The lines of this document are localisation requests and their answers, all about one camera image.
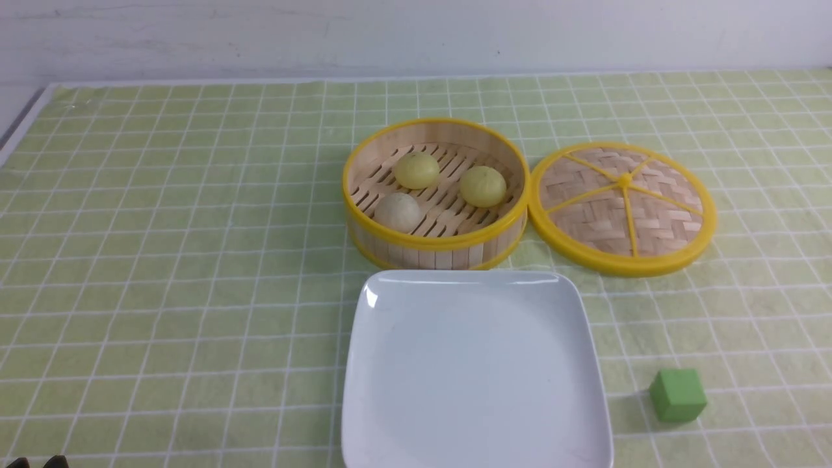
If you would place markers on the pale white steamed bun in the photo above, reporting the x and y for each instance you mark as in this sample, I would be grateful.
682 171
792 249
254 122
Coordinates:
399 212

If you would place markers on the yellow steamed bun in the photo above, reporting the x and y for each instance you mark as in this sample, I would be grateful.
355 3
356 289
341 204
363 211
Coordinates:
416 171
483 187

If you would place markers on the white square plate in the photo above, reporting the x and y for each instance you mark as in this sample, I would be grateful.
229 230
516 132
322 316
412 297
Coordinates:
473 368

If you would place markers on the yellow-rimmed bamboo steamer basket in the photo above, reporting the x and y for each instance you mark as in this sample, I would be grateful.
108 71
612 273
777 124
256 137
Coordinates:
452 234

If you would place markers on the yellow-rimmed woven steamer lid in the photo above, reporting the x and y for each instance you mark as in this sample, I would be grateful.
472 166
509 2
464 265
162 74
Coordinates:
621 210

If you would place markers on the green checkered tablecloth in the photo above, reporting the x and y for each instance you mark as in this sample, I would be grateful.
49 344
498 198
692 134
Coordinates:
178 284

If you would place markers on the green cube block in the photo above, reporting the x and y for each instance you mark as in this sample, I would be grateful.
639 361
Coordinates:
677 395

